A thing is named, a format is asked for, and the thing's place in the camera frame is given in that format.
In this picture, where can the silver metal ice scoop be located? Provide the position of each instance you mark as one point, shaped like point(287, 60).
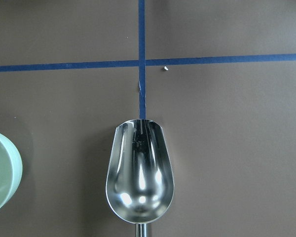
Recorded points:
point(140, 183)

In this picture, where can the light green bowl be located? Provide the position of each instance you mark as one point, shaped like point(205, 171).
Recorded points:
point(11, 169)

